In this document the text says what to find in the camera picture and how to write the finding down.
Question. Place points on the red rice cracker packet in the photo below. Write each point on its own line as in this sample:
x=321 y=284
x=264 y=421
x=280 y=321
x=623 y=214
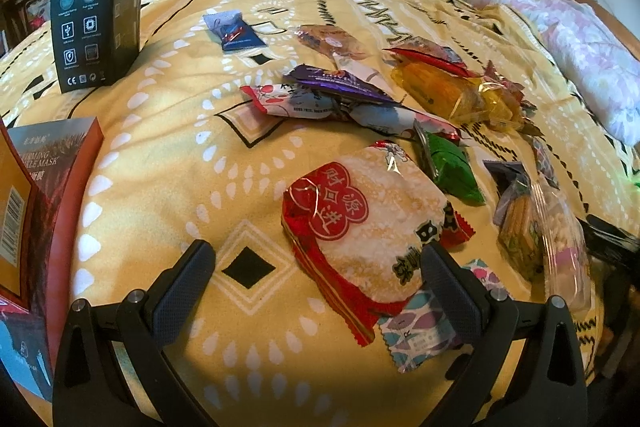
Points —
x=360 y=227

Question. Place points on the purple snack packet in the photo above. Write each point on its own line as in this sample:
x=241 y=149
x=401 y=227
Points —
x=340 y=82

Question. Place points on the yellow patterned bedsheet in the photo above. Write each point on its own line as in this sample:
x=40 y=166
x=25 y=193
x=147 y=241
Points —
x=175 y=157

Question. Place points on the tall black box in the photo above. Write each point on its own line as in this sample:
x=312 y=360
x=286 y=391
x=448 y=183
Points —
x=92 y=7

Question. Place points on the white red cherry packet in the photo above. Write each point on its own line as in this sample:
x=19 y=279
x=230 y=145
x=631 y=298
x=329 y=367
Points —
x=285 y=102

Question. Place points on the scale-patterned purple teal packet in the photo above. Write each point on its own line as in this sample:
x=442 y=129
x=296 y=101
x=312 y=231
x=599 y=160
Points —
x=420 y=332

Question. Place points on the clear brown pastry packet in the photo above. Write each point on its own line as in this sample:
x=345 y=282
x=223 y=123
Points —
x=330 y=42

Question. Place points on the red snack packet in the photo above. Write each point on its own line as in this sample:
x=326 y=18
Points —
x=425 y=54

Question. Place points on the brown orange box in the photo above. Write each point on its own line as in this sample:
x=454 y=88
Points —
x=35 y=187

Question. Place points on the white blue snack packet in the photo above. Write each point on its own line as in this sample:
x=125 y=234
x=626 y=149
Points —
x=390 y=119

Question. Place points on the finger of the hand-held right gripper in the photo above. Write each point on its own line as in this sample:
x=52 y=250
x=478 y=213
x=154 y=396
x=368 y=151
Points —
x=607 y=234

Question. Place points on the clear puffed rice packet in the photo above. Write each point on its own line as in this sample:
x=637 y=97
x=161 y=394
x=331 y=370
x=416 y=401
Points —
x=560 y=257

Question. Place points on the small blue snack packet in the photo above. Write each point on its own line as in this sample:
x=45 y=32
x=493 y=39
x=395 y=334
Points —
x=237 y=34

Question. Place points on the green snack packet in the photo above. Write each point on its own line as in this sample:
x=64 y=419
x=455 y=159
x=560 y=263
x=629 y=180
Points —
x=450 y=167

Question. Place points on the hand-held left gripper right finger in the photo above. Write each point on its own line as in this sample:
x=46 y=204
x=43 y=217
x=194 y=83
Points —
x=450 y=294

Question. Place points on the blue box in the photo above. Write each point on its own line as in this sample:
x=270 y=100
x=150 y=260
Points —
x=20 y=347

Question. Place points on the clear yellow jelly packet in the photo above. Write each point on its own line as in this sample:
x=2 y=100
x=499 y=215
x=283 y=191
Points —
x=450 y=92

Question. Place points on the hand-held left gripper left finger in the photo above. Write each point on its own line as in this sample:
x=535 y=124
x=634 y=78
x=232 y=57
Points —
x=182 y=287

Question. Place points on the dark blue snack packet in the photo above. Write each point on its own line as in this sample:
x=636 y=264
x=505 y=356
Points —
x=507 y=172

